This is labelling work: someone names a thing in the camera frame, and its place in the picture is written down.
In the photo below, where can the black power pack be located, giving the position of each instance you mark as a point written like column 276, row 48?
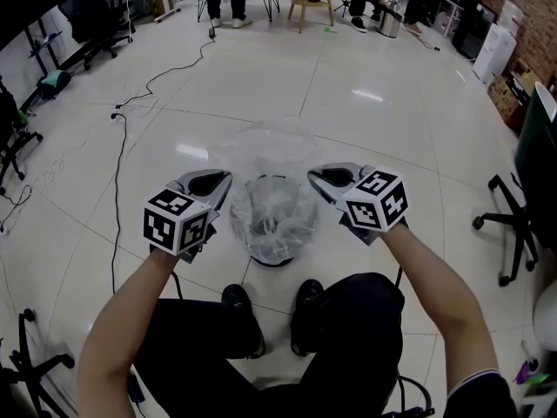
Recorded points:
column 136, row 388

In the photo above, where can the person's black shoe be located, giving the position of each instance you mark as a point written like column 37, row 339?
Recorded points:
column 306, row 303
column 237, row 303

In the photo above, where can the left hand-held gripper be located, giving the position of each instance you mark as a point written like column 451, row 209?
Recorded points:
column 174, row 233

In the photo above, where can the cardboard box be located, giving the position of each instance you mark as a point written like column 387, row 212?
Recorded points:
column 507, row 98

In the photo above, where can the black mesh waste bin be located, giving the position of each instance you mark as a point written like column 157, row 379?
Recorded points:
column 274, row 261

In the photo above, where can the white tall appliance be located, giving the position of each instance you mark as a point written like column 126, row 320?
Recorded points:
column 494, row 52

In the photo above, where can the black television stand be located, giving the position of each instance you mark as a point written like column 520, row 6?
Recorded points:
column 43, row 46

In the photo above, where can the person's left leg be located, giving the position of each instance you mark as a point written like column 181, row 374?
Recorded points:
column 196, row 342

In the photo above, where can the white plug socket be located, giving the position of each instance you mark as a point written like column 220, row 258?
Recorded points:
column 116, row 112

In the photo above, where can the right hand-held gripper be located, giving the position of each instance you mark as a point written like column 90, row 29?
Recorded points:
column 374, row 216

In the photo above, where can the person's left black shoe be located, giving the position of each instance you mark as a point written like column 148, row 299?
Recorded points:
column 237, row 303

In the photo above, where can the black seat with castors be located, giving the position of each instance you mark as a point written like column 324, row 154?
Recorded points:
column 418, row 399

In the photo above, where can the person's left forearm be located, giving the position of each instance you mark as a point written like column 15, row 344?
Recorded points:
column 113, row 342

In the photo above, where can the person's leg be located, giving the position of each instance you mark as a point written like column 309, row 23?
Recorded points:
column 196, row 342
column 357, row 342

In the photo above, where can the purple toy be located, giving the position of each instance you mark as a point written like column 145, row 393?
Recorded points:
column 522, row 372

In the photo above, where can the wooden stool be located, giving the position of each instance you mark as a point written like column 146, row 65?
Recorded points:
column 311, row 2

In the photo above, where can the clear plastic bin bag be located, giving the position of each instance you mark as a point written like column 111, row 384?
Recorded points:
column 270, row 146

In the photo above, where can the person's right black shoe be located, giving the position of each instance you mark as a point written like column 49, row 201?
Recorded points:
column 306, row 303

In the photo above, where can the person's right forearm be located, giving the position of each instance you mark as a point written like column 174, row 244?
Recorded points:
column 444, row 312

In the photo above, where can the green tape strip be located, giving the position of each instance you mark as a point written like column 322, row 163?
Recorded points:
column 330, row 29

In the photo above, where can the black chair base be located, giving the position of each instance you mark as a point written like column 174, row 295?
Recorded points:
column 26, row 372

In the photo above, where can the black tall office chair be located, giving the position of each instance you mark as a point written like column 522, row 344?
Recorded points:
column 535, row 168

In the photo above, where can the steel round bin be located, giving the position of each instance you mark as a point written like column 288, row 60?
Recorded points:
column 388, row 24

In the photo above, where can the person's right leg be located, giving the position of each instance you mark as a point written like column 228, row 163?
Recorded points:
column 357, row 342

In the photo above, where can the white carton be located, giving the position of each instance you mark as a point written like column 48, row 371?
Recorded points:
column 511, row 18

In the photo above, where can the green plastic item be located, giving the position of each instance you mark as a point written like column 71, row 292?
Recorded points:
column 537, row 379

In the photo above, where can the black cabinet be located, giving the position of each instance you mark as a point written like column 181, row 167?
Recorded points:
column 472, row 24

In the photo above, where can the person's short-sleeved shirt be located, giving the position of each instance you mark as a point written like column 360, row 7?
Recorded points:
column 478, row 399

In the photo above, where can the white low shelf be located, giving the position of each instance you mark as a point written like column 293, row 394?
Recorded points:
column 539, row 403

